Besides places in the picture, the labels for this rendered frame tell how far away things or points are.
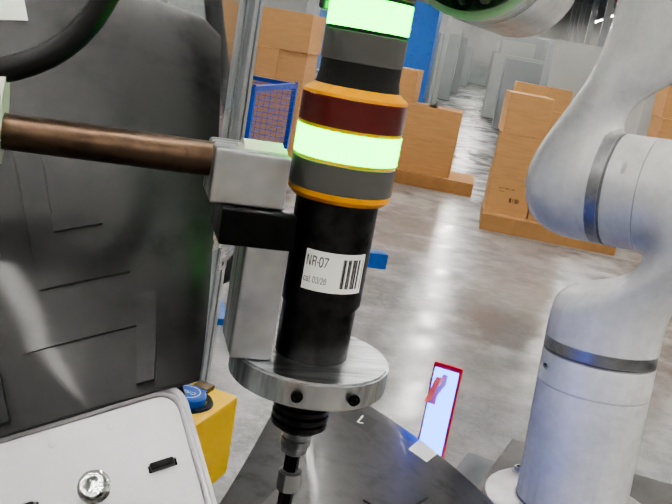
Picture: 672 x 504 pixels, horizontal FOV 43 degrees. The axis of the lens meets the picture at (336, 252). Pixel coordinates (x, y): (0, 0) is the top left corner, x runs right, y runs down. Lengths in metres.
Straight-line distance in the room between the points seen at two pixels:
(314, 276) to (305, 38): 7.87
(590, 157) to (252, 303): 0.61
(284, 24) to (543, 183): 7.40
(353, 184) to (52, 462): 0.17
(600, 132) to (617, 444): 0.32
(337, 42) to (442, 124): 9.16
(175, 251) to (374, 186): 0.11
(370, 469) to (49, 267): 0.27
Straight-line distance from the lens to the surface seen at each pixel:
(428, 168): 9.54
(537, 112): 7.78
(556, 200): 0.92
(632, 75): 0.91
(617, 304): 0.90
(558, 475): 0.96
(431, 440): 0.76
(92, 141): 0.34
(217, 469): 0.91
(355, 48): 0.34
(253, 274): 0.34
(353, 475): 0.55
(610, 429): 0.94
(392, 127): 0.34
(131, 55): 0.46
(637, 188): 0.89
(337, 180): 0.34
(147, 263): 0.39
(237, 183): 0.33
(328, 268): 0.35
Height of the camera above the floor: 1.44
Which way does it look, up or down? 14 degrees down
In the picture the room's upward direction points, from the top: 10 degrees clockwise
